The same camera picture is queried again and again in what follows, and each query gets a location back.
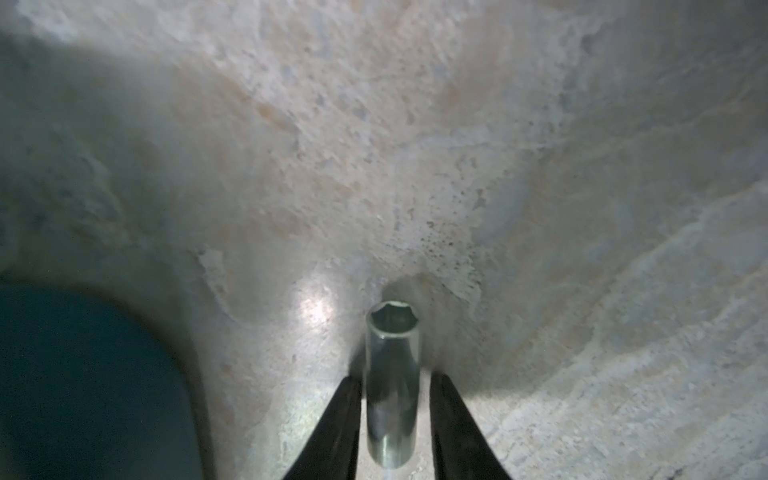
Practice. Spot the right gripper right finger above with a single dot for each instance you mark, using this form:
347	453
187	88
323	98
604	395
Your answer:
460	451

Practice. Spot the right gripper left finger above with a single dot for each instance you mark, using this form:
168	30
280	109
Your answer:
331	452

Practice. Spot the teal plastic storage box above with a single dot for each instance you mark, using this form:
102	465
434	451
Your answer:
87	393

